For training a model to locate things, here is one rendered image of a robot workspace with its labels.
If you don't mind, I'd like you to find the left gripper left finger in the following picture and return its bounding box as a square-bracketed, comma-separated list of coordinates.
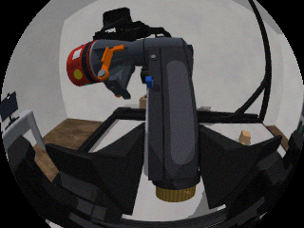
[45, 122, 145, 216]

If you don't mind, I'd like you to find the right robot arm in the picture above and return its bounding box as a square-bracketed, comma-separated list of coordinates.
[92, 16, 172, 84]

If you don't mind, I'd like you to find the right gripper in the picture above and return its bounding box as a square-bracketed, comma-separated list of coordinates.
[101, 8, 135, 42]

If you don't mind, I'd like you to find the black hose nozzle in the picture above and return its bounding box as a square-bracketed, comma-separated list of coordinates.
[66, 37, 200, 202]

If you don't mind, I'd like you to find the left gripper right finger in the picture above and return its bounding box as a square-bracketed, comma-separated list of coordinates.
[198, 123, 282, 210]

